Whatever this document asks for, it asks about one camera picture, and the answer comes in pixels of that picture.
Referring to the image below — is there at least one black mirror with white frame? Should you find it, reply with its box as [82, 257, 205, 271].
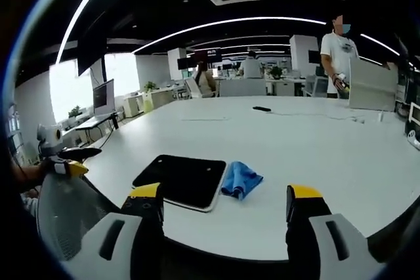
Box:
[131, 154, 228, 213]

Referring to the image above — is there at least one beige partition board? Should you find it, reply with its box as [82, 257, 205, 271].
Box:
[348, 58, 399, 112]

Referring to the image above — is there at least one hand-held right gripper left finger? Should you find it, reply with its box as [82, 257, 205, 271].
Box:
[80, 182, 165, 280]

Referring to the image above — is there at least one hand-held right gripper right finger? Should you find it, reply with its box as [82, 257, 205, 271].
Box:
[284, 184, 388, 280]

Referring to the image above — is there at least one grey mesh office chair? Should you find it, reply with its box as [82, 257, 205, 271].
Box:
[35, 171, 123, 262]

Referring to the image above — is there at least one thin white cable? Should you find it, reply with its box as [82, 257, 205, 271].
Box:
[270, 109, 378, 124]

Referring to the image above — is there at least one white side desk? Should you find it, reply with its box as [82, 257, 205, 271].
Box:
[74, 112, 119, 145]

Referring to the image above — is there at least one computer monitor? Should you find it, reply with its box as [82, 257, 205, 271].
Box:
[93, 78, 116, 115]

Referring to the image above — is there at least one blue cleaning cloth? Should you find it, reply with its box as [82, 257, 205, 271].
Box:
[220, 161, 264, 201]

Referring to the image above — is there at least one black hanging ceiling panel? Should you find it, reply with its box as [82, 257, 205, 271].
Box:
[76, 34, 109, 77]

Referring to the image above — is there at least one white office chair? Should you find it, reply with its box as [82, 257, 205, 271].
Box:
[219, 78, 268, 98]
[184, 78, 202, 99]

